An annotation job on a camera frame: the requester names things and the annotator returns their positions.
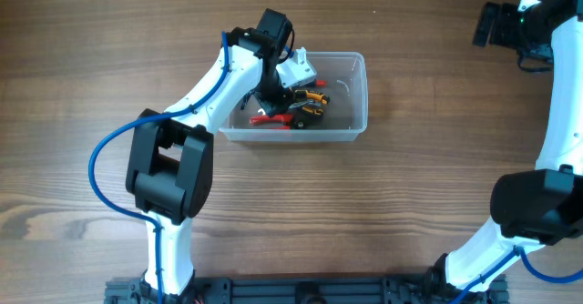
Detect orange black pliers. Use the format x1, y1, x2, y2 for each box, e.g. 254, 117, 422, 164
289, 89, 331, 119

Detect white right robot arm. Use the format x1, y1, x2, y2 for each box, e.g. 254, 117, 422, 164
422, 0, 582, 303

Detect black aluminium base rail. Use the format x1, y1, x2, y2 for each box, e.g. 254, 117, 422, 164
103, 275, 510, 304

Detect red handled snips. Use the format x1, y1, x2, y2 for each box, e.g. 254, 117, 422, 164
249, 114, 317, 130

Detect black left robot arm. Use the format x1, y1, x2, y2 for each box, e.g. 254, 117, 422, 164
126, 9, 299, 303

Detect clear plastic container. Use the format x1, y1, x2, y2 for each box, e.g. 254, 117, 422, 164
220, 49, 368, 143

